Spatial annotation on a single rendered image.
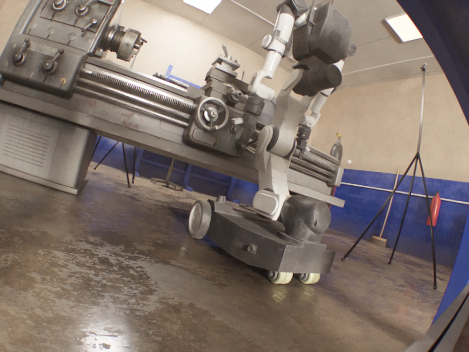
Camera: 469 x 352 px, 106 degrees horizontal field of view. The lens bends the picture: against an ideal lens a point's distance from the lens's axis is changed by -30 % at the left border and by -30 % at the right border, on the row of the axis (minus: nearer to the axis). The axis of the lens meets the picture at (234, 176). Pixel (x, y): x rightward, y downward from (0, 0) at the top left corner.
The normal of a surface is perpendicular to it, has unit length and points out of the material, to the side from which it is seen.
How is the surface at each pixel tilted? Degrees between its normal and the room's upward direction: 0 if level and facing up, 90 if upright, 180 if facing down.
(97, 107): 90
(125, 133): 90
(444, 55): 180
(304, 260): 90
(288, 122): 100
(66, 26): 90
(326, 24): 105
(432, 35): 180
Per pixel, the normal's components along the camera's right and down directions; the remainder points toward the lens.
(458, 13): -0.28, 0.96
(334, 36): 0.36, 0.34
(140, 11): 0.45, 0.10
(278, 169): 0.53, -0.40
